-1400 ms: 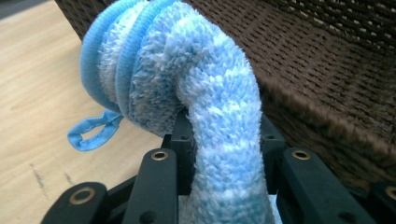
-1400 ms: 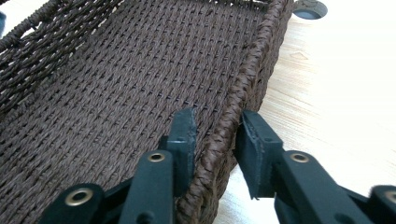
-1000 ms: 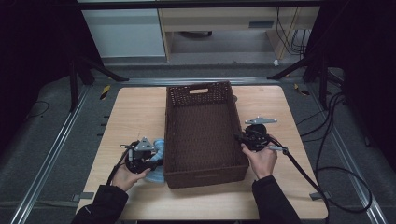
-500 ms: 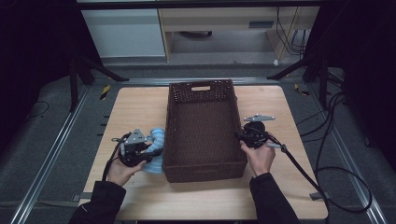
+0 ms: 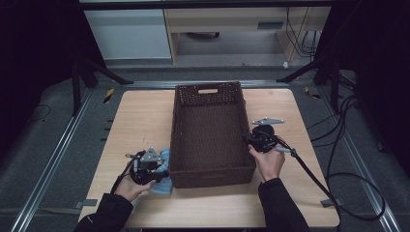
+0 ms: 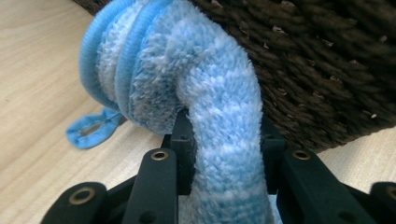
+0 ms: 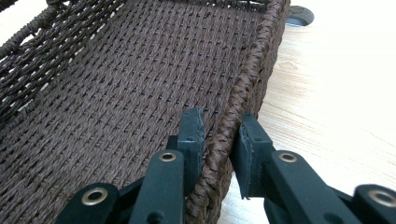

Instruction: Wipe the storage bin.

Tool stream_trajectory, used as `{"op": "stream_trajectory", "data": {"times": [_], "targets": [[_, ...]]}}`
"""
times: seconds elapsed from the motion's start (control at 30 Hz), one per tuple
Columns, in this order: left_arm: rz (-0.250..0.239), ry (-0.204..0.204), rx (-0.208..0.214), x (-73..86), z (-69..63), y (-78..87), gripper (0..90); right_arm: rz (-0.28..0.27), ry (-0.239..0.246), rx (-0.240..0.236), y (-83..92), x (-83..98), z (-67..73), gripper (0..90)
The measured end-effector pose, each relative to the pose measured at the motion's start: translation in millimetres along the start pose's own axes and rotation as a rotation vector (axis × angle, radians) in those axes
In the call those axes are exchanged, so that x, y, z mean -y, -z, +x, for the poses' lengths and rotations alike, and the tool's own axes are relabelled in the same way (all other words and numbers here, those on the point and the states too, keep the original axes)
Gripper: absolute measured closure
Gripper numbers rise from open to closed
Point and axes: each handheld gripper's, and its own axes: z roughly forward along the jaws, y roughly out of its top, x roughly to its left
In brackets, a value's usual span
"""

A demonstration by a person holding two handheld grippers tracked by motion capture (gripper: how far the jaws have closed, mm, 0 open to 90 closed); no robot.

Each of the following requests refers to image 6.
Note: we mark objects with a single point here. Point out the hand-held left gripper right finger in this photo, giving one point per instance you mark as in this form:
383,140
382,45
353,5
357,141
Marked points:
289,177

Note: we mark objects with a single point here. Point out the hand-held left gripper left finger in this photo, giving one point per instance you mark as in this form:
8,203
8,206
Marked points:
182,161

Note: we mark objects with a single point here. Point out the blue fluffy cleaning mitt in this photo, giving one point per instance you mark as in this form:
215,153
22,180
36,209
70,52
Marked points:
202,87

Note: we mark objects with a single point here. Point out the brown woven basket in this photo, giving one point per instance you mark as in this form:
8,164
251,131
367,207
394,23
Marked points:
327,62

